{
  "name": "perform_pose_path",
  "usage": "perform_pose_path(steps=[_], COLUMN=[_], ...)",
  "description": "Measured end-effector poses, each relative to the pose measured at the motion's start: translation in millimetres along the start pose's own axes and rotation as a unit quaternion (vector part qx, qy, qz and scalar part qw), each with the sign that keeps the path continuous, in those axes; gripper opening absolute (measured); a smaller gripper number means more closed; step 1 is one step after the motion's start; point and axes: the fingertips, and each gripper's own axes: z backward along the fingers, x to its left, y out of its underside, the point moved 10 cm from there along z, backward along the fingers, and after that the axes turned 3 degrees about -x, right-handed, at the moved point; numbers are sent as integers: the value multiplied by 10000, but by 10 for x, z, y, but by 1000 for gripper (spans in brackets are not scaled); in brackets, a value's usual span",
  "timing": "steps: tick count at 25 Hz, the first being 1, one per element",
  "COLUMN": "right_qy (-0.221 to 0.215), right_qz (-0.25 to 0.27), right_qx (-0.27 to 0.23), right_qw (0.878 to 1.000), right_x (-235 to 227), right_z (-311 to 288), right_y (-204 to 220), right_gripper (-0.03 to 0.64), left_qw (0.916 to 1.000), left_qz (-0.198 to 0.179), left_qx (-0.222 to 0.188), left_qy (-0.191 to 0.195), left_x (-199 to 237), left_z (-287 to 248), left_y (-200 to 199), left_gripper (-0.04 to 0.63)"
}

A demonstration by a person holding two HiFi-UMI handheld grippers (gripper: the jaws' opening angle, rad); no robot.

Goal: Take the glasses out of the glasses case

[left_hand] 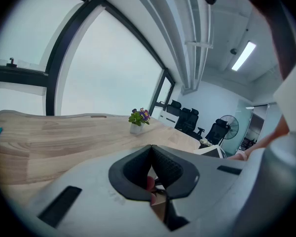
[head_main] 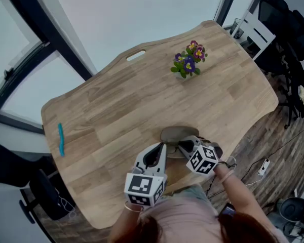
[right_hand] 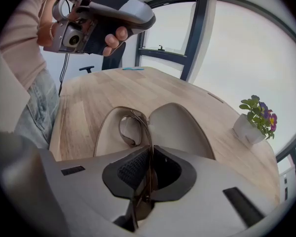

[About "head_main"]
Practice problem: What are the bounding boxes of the white floor cable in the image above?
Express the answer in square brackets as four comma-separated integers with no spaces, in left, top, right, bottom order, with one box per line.
[244,173,265,187]

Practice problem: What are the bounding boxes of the person's light trousers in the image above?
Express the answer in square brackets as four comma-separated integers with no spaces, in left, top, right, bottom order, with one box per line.
[162,183,211,205]

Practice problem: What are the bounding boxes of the person's left forearm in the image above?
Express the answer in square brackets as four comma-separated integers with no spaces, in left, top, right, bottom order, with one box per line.
[111,201,145,243]

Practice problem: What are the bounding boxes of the black floor cable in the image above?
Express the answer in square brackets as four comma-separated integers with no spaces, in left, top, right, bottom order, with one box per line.
[268,128,304,162]
[239,157,267,182]

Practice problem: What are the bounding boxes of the dark round floor appliance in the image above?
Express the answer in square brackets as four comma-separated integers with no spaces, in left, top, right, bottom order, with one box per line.
[280,197,304,223]

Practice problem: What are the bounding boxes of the white power strip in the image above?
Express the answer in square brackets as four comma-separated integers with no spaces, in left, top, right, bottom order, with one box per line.
[257,158,271,176]

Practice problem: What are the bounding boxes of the potted purple flower plant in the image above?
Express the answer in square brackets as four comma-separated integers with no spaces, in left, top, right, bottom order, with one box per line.
[170,40,209,79]

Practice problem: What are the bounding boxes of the teal wavy strip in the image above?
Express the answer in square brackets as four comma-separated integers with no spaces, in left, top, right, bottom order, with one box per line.
[57,123,66,157]

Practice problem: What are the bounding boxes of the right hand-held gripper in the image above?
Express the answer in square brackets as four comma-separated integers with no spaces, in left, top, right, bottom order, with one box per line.
[178,135,224,176]

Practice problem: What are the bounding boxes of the white wooden chair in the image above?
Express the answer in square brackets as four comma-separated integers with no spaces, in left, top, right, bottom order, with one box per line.
[230,9,277,62]

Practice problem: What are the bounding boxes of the person's pink top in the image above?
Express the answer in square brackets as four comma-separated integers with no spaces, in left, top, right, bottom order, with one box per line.
[139,186,289,243]

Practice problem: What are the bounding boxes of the thin bracelet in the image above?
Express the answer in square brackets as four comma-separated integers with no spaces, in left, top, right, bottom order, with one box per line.
[221,171,238,185]
[124,201,143,214]

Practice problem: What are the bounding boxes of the black window frame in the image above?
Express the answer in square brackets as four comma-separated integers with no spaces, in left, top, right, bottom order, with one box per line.
[0,0,100,134]
[212,0,268,28]

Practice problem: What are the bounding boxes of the grey-brown glasses case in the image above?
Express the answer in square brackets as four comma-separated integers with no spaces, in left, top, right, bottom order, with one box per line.
[160,126,201,159]

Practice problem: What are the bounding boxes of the black mesh container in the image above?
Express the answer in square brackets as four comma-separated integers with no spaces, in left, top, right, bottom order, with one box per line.
[230,18,242,35]

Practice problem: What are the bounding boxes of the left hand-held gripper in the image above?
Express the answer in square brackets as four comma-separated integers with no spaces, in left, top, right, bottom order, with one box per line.
[124,142,168,208]

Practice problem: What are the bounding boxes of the white charger cable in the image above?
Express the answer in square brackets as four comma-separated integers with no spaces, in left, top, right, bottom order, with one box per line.
[59,197,77,219]

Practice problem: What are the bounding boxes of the black hair clip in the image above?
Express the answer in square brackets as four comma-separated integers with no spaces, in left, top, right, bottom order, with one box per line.
[219,202,237,218]

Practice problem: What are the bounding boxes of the person's right forearm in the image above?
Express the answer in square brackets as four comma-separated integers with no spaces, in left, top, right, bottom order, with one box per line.
[214,160,270,228]

